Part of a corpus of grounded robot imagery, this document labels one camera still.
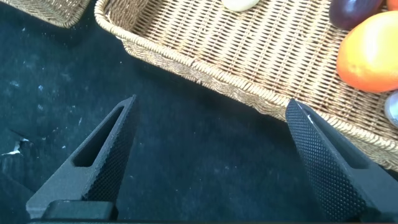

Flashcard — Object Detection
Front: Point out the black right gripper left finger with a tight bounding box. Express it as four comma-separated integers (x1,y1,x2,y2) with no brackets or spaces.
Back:
25,95,141,219

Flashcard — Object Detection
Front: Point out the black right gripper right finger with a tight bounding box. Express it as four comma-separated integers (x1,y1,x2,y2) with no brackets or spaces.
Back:
285,98,398,223

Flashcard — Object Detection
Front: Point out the cream toy bun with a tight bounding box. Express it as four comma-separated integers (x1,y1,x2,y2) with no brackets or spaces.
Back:
221,0,261,12

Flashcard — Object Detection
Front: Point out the wicker basket with toy food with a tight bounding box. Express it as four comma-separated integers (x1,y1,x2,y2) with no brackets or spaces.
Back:
94,0,398,172

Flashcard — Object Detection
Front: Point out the wicker basket with dish brush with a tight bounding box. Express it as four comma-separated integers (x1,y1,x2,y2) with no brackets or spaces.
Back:
0,0,91,29

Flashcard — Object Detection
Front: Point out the white bottle with purple cap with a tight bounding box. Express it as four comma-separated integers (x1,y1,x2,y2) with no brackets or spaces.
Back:
384,91,398,128

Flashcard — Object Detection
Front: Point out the black tablecloth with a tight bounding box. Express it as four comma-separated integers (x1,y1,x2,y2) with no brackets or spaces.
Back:
0,0,398,224

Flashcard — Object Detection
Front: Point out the smooth orange fruit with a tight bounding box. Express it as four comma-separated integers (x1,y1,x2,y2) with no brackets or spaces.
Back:
336,11,398,94

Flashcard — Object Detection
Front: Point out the purple toy eggplant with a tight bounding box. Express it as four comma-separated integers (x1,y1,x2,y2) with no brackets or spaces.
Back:
328,0,385,31

